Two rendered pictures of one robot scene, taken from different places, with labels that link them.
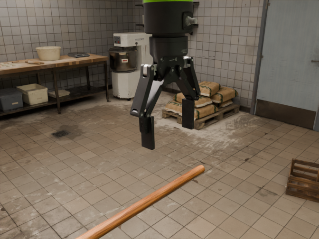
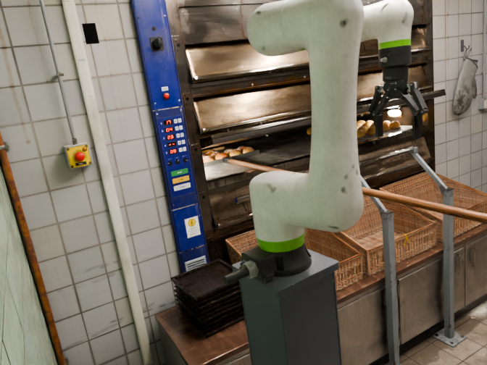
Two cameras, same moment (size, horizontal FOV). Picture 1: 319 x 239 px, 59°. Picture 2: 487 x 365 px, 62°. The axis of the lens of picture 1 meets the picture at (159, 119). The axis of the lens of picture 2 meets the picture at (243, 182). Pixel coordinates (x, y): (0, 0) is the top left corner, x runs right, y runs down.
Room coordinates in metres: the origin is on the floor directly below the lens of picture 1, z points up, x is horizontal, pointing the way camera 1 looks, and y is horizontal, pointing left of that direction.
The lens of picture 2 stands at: (0.46, -1.37, 1.68)
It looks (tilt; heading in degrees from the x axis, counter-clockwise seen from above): 14 degrees down; 107
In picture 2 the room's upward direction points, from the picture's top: 8 degrees counter-clockwise
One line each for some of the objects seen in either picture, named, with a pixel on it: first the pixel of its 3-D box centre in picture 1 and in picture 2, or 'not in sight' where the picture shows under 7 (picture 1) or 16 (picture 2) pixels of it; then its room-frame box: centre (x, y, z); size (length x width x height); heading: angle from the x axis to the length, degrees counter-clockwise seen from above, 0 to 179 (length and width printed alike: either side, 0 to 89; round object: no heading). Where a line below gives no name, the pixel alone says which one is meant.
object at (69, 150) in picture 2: not in sight; (77, 155); (-0.75, 0.12, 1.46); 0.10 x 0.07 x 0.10; 45
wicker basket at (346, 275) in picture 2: not in sight; (292, 258); (0.06, 0.61, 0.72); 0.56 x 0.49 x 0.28; 46
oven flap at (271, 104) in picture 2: not in sight; (330, 93); (0.28, 1.21, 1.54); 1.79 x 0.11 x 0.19; 45
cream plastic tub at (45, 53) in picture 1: (49, 53); not in sight; (5.19, 2.00, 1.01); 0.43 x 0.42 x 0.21; 135
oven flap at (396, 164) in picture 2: not in sight; (336, 174); (0.28, 1.21, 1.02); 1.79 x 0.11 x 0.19; 45
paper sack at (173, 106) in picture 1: (182, 104); not in sight; (4.62, -0.40, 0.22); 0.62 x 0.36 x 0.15; 140
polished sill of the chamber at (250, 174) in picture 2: not in sight; (332, 153); (0.27, 1.23, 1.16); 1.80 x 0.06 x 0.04; 45
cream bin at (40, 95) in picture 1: (32, 94); not in sight; (4.83, 2.25, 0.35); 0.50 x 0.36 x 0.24; 46
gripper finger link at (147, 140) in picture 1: (147, 131); (379, 126); (0.51, 0.02, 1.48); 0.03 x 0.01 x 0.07; 49
